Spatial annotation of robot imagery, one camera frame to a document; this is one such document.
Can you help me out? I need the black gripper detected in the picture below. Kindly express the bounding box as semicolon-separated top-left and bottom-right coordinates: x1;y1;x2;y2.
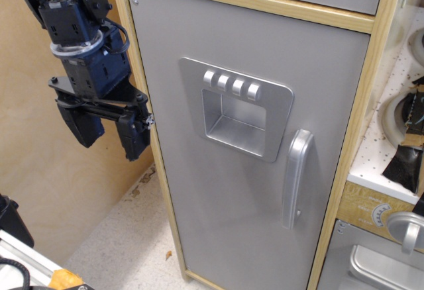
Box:
48;45;153;162

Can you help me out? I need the white speckled toy countertop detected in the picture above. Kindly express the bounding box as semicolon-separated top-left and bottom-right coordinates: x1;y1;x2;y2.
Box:
347;0;423;204

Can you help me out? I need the wooden toy kitchen frame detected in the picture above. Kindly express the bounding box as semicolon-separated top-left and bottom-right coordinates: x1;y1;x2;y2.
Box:
116;0;398;289

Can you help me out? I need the silver fridge door handle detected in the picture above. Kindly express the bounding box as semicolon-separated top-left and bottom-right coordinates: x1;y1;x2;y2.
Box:
282;129;313;230

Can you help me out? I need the grey toy fridge door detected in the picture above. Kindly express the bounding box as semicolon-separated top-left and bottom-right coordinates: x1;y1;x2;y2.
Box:
132;0;370;289

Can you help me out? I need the silver ice dispenser panel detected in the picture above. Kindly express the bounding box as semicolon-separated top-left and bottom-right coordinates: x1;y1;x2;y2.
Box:
179;58;294;162

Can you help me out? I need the black box at left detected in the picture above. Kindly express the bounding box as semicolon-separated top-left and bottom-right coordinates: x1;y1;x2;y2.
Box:
1;195;34;248

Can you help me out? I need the black torn burner sticker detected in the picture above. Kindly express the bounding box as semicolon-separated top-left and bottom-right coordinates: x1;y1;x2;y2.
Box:
382;77;423;193

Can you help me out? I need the silver oven door handle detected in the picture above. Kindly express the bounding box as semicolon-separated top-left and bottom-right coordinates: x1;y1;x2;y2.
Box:
348;245;423;289

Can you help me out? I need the aluminium rail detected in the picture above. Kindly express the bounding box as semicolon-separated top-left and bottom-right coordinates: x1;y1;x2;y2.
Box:
0;230;62;289

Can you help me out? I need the grey toy oven door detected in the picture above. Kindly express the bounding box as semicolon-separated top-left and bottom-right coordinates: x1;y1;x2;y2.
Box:
317;220;423;289

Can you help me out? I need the orange tape piece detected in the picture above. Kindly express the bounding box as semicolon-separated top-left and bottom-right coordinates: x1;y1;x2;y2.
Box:
48;269;84;289

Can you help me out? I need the black cable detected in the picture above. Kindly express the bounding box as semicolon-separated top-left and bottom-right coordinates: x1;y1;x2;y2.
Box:
0;257;31;289

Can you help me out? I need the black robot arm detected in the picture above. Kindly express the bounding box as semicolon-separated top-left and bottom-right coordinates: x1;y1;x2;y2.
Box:
25;0;153;161

